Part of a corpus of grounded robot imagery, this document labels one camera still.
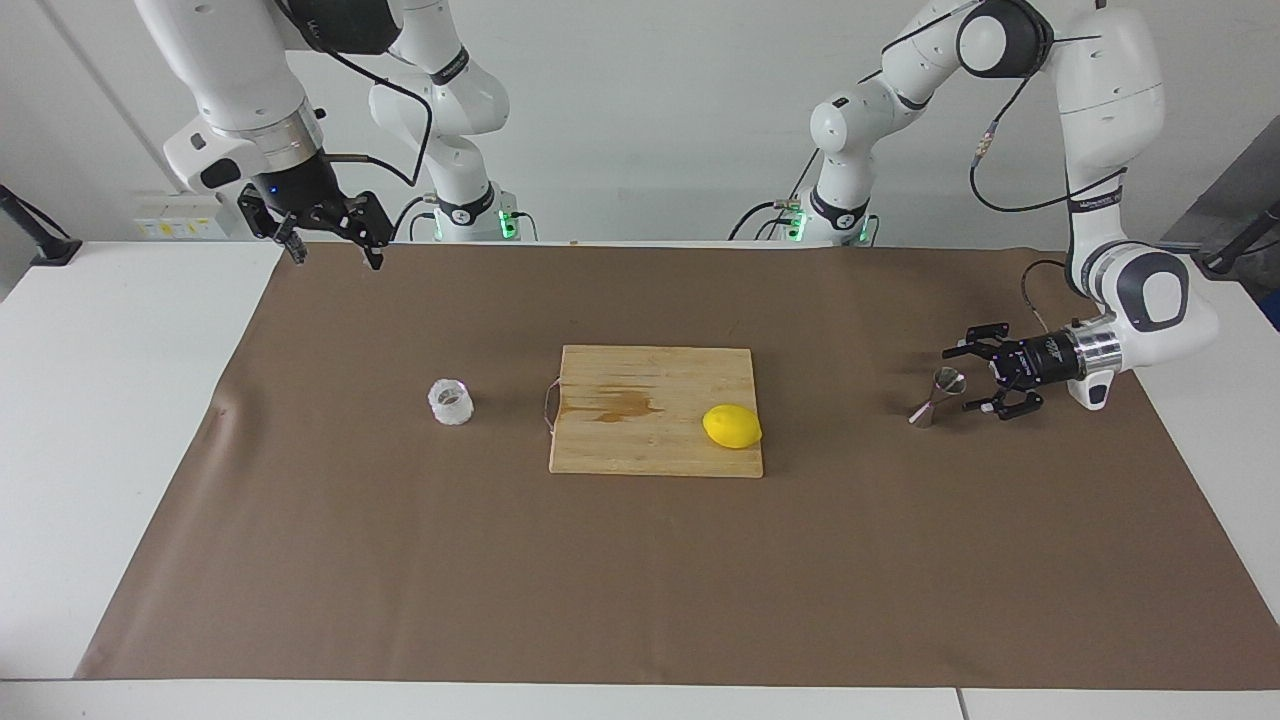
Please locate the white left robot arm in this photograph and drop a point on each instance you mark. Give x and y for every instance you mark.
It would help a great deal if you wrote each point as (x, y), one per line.
(1110, 90)

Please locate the white wall socket box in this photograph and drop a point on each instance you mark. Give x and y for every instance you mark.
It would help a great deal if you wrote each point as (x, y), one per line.
(185, 215)

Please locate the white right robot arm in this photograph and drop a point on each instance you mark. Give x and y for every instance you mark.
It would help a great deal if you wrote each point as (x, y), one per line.
(240, 70)

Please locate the brown paper table mat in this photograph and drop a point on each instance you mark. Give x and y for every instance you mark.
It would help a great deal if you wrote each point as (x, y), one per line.
(400, 560)

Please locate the wooden cutting board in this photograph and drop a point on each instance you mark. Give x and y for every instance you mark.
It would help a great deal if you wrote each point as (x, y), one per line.
(640, 440)

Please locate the yellow lemon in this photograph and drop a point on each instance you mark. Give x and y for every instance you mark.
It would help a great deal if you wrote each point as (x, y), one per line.
(732, 427)

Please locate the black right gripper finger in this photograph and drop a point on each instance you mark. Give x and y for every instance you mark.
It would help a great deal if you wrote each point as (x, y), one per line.
(272, 225)
(362, 218)

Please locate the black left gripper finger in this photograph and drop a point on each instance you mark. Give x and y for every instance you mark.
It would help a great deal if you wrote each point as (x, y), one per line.
(985, 338)
(1018, 400)

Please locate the steel double jigger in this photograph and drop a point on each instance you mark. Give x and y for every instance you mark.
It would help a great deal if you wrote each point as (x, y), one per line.
(940, 390)

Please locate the black camera stand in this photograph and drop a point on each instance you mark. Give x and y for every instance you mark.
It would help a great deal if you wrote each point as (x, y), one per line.
(40, 240)
(1240, 245)

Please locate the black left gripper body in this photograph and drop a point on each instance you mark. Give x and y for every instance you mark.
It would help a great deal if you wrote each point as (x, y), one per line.
(1040, 360)

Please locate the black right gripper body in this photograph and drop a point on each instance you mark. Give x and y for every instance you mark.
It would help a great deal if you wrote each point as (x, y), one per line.
(300, 185)

